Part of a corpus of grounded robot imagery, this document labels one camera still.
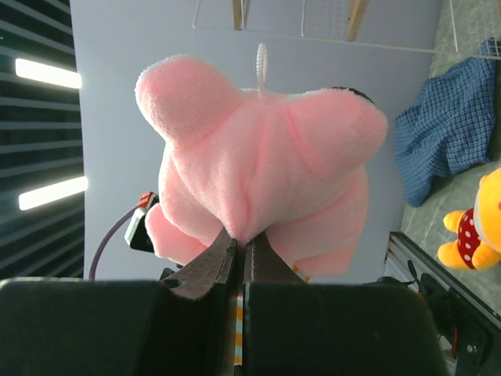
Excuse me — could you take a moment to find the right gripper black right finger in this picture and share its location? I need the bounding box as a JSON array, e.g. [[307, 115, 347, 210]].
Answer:
[[244, 232, 305, 284]]

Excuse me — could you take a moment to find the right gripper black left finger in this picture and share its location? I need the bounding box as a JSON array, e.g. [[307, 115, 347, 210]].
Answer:
[[160, 229, 237, 300]]

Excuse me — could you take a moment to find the pink plush pig striped shirt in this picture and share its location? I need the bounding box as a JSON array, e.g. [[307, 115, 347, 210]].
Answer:
[[135, 46, 388, 277]]

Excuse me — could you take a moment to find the yellow plush red dotted dress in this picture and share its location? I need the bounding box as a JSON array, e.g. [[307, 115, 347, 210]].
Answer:
[[438, 168, 500, 270]]

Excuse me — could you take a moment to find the blue checked cloth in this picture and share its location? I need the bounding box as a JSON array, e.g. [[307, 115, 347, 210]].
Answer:
[[395, 38, 500, 207]]

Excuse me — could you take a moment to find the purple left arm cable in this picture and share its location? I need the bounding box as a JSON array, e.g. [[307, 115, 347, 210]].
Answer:
[[88, 205, 138, 280]]

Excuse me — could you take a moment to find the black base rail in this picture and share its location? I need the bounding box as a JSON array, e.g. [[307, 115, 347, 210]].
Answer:
[[376, 232, 500, 375]]

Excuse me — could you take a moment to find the white wire wooden shelf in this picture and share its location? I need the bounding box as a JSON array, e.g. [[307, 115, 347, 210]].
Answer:
[[193, 1, 500, 60]]

